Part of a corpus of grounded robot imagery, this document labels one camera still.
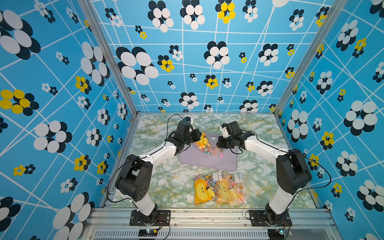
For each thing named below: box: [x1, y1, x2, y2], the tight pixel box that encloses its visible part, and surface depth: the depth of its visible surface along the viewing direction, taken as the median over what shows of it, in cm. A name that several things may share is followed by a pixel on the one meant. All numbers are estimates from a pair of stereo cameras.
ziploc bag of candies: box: [194, 170, 248, 205], surface depth 82 cm
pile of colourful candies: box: [195, 142, 225, 158], surface depth 96 cm
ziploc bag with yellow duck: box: [194, 132, 225, 156], surface depth 93 cm
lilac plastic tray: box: [178, 143, 238, 172], surface depth 96 cm
